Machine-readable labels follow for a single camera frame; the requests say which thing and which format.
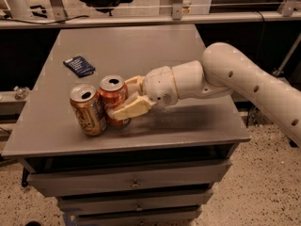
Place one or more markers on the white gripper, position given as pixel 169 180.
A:
pixel 159 85

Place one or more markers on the red coke can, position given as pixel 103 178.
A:
pixel 113 92

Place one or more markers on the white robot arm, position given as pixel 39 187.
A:
pixel 222 70

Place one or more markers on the orange soda can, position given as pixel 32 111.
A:
pixel 87 106

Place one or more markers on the dark blue snack packet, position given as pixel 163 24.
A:
pixel 79 66

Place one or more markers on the grey drawer cabinet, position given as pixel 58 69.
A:
pixel 48 138

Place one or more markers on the top grey drawer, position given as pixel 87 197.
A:
pixel 93 181

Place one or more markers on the grey drawer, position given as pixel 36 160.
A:
pixel 136 202
pixel 141 218
pixel 93 181

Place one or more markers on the middle grey drawer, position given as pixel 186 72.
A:
pixel 136 202

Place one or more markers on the small shiny crumpled object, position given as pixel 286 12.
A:
pixel 21 93

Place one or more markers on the bottom grey drawer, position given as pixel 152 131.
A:
pixel 141 218

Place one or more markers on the white pipe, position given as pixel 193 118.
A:
pixel 19 9

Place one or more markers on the grey metal rail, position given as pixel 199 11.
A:
pixel 212 18

